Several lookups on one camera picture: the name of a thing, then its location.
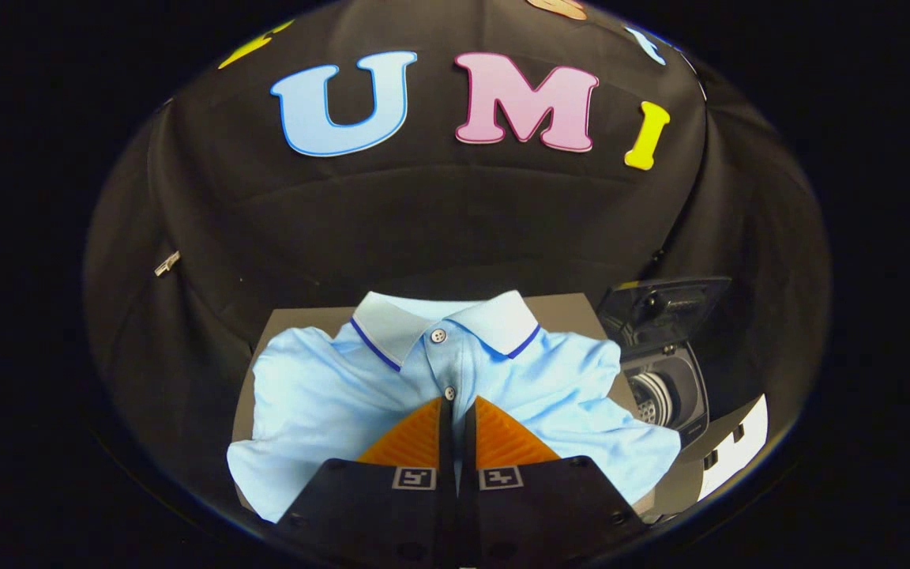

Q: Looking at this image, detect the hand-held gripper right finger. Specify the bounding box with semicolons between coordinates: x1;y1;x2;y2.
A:
459;395;650;569

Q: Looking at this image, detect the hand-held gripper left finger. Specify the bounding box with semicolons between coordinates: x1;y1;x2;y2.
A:
269;397;458;569

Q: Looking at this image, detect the light blue polo shirt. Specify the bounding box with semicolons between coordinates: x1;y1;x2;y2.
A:
226;290;683;524

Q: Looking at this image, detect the grey washing machine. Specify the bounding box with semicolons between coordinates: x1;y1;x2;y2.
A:
617;340;713;452

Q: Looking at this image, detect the black backdrop cloth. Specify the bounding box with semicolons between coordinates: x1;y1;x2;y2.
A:
82;0;833;507

